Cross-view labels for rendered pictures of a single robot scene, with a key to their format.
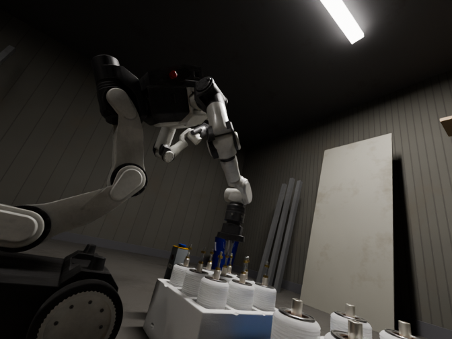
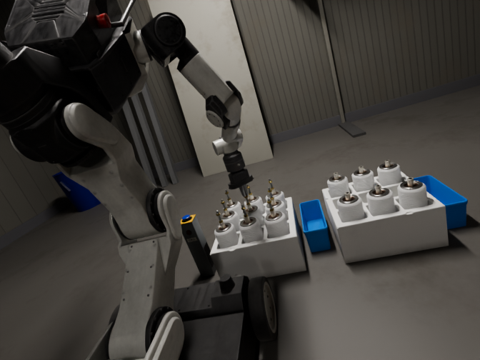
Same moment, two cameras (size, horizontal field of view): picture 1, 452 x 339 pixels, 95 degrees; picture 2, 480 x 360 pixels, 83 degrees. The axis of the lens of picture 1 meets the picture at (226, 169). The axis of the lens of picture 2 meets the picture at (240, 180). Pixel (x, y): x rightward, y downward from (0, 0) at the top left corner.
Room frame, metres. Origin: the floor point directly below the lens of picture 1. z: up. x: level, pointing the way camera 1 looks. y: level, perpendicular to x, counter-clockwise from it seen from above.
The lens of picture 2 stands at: (0.09, 0.76, 0.80)
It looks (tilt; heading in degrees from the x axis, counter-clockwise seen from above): 18 degrees down; 315
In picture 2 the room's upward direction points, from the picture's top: 19 degrees counter-clockwise
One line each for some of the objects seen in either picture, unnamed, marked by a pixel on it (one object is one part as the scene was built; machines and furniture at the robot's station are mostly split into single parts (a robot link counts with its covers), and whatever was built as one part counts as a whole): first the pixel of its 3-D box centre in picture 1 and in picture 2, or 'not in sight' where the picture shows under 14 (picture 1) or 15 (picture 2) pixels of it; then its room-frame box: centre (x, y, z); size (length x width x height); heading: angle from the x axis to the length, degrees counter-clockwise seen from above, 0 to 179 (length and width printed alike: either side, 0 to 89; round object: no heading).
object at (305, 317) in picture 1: (296, 315); (348, 198); (0.51, -0.22, 0.25); 0.08 x 0.08 x 0.01
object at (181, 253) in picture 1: (172, 281); (198, 246); (1.15, 0.13, 0.16); 0.07 x 0.07 x 0.31; 32
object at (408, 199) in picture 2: not in sight; (413, 205); (0.31, -0.34, 0.16); 0.10 x 0.10 x 0.18
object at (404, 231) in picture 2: not in sight; (375, 213); (0.48, -0.38, 0.09); 0.39 x 0.39 x 0.18; 32
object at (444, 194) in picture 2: not in sight; (435, 200); (0.27, -0.56, 0.06); 0.30 x 0.11 x 0.12; 122
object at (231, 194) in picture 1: (237, 201); (226, 149); (0.96, -0.08, 0.57); 0.11 x 0.11 x 0.11; 59
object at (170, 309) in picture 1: (214, 321); (259, 237); (0.94, -0.08, 0.09); 0.39 x 0.39 x 0.18; 32
